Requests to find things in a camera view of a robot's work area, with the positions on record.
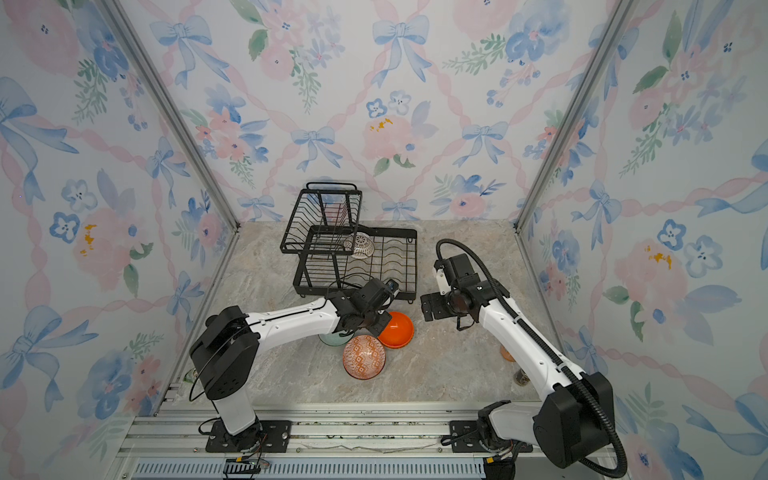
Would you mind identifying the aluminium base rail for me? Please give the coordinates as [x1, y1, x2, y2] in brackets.
[106, 402, 598, 479]

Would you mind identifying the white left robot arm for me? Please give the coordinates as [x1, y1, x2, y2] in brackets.
[189, 278, 399, 453]

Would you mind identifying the red patterned ceramic bowl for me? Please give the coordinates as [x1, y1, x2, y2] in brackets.
[342, 335, 386, 380]

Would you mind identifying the dark spice jar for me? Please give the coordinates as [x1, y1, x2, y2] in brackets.
[513, 369, 530, 386]

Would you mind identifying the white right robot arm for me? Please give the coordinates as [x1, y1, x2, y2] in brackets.
[421, 281, 626, 472]

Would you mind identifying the orange plastic bowl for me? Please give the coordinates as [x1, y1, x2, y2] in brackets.
[378, 312, 415, 349]

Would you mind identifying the aluminium corner post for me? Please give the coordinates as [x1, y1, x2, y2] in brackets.
[95, 0, 240, 232]
[514, 0, 635, 235]

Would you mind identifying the aluminium right corner post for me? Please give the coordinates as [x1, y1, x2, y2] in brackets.
[514, 0, 635, 235]

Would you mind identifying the white brown patterned bowl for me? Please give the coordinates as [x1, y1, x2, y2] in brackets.
[344, 232, 375, 260]

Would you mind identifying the pale green ceramic bowl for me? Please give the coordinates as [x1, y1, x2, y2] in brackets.
[319, 331, 354, 347]

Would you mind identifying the black corrugated cable conduit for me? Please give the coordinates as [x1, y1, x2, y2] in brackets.
[436, 238, 629, 479]

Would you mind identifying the black wire dish rack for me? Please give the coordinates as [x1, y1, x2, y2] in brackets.
[280, 181, 418, 303]

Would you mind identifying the aluminium left corner post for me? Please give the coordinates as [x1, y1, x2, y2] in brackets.
[95, 0, 240, 232]

